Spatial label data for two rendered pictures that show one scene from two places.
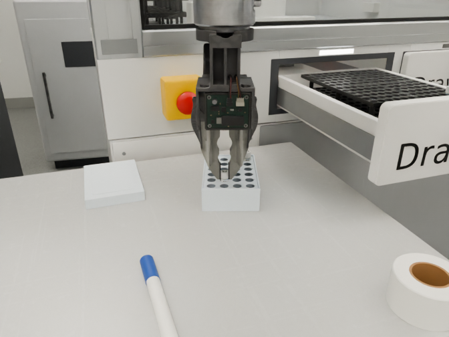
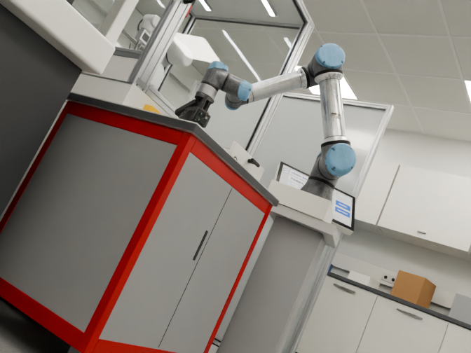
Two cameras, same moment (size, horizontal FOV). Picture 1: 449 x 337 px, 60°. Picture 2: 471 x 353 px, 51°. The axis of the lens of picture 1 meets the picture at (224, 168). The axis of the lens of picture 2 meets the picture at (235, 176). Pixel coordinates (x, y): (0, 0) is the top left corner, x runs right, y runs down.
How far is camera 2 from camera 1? 161 cm
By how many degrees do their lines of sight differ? 52
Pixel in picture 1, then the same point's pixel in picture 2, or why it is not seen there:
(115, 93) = (130, 99)
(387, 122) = (235, 146)
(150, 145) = not seen: hidden behind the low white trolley
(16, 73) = not seen: outside the picture
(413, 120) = (239, 150)
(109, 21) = (144, 73)
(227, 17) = (212, 94)
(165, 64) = (148, 101)
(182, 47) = (156, 99)
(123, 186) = not seen: hidden behind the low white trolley
